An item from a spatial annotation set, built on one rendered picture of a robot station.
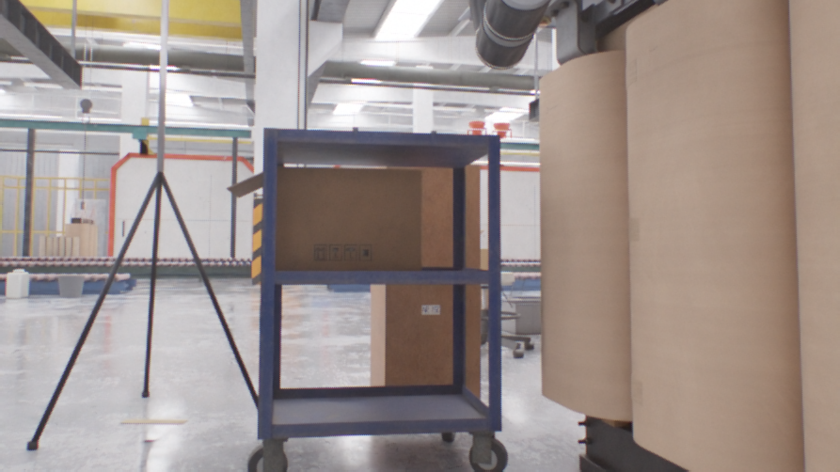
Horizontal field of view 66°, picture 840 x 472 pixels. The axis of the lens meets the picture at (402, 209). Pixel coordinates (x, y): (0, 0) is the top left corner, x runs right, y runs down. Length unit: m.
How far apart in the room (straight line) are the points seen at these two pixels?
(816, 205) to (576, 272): 0.71
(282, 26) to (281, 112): 1.53
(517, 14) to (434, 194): 1.29
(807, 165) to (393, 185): 1.03
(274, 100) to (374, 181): 9.94
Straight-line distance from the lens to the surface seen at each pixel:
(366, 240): 1.74
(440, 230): 2.37
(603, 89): 1.64
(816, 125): 1.08
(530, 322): 4.81
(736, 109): 1.26
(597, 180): 1.61
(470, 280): 1.72
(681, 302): 1.29
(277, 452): 1.77
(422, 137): 1.72
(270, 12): 12.10
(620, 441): 1.79
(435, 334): 2.38
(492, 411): 1.78
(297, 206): 1.74
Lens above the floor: 0.59
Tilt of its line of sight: 4 degrees up
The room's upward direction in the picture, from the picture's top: straight up
